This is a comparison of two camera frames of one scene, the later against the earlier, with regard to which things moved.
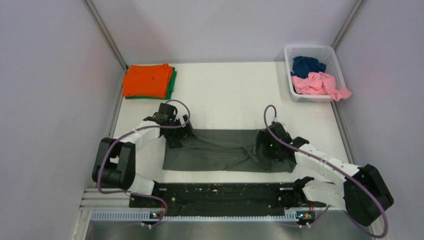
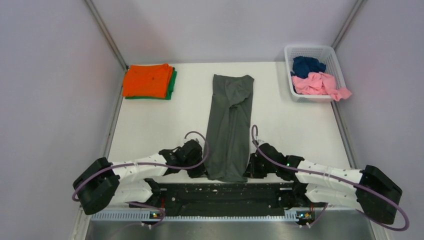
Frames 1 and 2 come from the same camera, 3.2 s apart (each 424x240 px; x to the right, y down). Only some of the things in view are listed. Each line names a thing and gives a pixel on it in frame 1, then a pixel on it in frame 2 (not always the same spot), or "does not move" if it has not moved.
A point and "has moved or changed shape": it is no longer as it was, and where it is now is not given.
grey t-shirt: (221, 150) has moved or changed shape
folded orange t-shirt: (148, 80) does not move
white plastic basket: (315, 74) does not move
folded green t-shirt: (168, 97) does not move
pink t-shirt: (320, 83) does not move
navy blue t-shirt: (303, 66) does not move
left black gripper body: (176, 134) to (197, 160)
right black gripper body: (271, 148) to (259, 169)
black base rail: (212, 199) does not move
